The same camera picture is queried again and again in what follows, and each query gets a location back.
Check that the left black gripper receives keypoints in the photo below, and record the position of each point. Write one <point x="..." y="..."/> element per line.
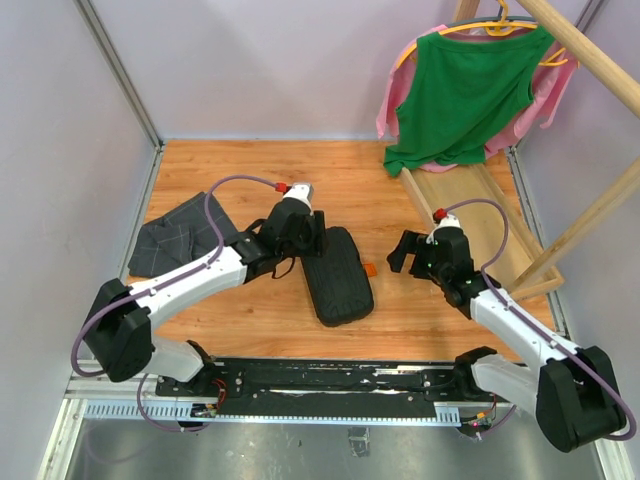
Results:
<point x="317" y="245"/>

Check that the green sleeveless shirt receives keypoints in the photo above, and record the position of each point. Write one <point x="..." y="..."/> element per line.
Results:
<point x="463" y="93"/>

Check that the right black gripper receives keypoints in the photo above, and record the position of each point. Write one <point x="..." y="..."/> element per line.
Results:
<point x="407" y="244"/>

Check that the wooden tray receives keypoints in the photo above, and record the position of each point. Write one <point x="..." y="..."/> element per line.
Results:
<point x="482" y="223"/>

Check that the aluminium frame rail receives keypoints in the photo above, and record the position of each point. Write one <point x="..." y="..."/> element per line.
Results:
<point x="102" y="38"/>

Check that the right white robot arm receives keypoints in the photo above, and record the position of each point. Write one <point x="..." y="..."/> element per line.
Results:
<point x="571" y="391"/>

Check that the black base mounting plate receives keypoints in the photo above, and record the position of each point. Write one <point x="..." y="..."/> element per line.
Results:
<point x="338" y="390"/>

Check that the yellow clothes hanger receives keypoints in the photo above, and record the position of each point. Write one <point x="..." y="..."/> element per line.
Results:
<point x="503" y="26"/>

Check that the wooden rack frame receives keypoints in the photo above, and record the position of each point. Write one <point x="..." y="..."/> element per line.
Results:
<point x="584" y="173"/>

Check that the grey checked cloth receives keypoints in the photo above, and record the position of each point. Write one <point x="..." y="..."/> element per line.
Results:
<point x="173" y="240"/>

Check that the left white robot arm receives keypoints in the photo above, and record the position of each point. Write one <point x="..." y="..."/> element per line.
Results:
<point x="120" y="328"/>

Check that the black plastic tool case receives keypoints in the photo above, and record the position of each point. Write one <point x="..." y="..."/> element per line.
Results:
<point x="338" y="284"/>

